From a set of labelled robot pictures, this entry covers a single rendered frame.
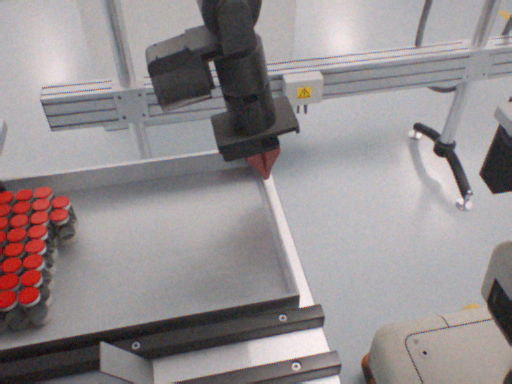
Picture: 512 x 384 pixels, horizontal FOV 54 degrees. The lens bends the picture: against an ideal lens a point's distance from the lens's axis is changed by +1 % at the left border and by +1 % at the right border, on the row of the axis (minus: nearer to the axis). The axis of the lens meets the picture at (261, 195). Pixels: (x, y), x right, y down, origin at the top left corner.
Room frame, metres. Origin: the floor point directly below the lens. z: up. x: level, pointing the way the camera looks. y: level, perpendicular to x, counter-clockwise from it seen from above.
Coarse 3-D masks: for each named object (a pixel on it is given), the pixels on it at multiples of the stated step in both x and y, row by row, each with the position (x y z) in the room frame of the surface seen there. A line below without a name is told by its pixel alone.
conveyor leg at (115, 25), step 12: (108, 0) 1.30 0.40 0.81; (108, 12) 1.30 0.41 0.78; (120, 12) 1.32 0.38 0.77; (108, 24) 1.30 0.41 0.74; (120, 24) 1.31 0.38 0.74; (120, 36) 1.31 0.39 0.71; (120, 48) 1.30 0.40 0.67; (120, 60) 1.30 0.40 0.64; (120, 72) 1.30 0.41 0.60; (132, 72) 1.32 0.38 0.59; (120, 84) 1.31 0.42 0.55; (132, 84) 1.31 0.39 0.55; (132, 132) 1.31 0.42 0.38; (144, 132) 1.32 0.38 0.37; (144, 144) 1.31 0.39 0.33; (144, 156) 1.30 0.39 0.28
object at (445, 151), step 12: (420, 132) 1.71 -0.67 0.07; (432, 132) 1.64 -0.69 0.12; (456, 144) 1.55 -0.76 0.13; (444, 156) 1.52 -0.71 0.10; (456, 156) 1.49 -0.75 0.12; (456, 168) 1.44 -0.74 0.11; (456, 180) 1.40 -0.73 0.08; (468, 192) 1.34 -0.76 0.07; (456, 204) 1.35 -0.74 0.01; (468, 204) 1.34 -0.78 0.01
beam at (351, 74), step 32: (288, 64) 1.44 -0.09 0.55; (320, 64) 1.44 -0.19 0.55; (352, 64) 1.43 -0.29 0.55; (384, 64) 1.45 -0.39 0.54; (416, 64) 1.48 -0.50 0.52; (448, 64) 1.50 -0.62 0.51; (480, 64) 1.52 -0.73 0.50; (64, 96) 1.25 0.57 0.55; (96, 96) 1.27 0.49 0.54; (128, 96) 1.29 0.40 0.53; (352, 96) 1.43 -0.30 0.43; (64, 128) 1.24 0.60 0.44
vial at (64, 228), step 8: (56, 216) 0.42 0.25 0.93; (64, 216) 0.42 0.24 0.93; (56, 224) 0.41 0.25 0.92; (64, 224) 0.41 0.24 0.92; (72, 224) 0.42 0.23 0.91; (56, 232) 0.41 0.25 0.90; (64, 232) 0.41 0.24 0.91; (72, 232) 0.42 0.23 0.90; (64, 240) 0.41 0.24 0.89; (72, 240) 0.41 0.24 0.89
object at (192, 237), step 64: (64, 192) 0.51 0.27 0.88; (128, 192) 0.51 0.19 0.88; (192, 192) 0.51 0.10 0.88; (256, 192) 0.51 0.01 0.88; (64, 256) 0.39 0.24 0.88; (128, 256) 0.39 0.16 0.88; (192, 256) 0.39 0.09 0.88; (256, 256) 0.39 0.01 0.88; (64, 320) 0.30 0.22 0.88; (128, 320) 0.30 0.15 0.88; (192, 320) 0.29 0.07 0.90
